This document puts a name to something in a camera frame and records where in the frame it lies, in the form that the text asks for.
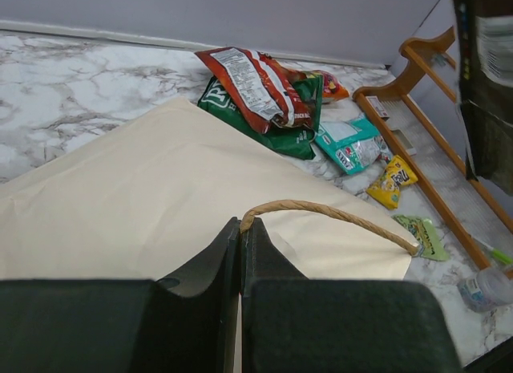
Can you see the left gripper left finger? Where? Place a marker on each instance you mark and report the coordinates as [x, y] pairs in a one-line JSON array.
[[183, 322]]

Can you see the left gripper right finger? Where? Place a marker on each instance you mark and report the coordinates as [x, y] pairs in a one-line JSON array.
[[291, 323]]

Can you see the beige paper bag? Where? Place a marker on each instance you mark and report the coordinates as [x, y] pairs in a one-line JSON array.
[[144, 199]]

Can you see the light green snack packet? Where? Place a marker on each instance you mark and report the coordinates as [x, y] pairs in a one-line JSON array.
[[426, 235]]

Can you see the green chips bag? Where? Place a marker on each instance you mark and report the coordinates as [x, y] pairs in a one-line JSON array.
[[294, 140]]

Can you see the yellow candy bag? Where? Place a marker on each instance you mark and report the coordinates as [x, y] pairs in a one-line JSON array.
[[386, 190]]

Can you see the teal snack packet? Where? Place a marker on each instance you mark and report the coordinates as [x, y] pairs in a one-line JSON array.
[[353, 145]]

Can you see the red chips bag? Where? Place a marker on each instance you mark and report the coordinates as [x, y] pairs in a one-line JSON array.
[[256, 85]]

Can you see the orange colourful candy bag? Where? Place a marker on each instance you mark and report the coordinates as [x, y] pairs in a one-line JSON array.
[[333, 91]]

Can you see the small clear plastic cup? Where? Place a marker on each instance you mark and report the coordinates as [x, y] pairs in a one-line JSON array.
[[486, 290]]

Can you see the small grey card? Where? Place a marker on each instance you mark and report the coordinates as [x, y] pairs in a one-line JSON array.
[[405, 142]]

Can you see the green tipped pen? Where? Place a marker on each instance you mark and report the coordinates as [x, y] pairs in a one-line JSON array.
[[497, 254]]

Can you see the small red white box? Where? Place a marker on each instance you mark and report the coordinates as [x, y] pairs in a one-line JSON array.
[[378, 107]]

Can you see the wooden tiered rack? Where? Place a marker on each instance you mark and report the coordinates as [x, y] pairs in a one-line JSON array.
[[466, 208]]

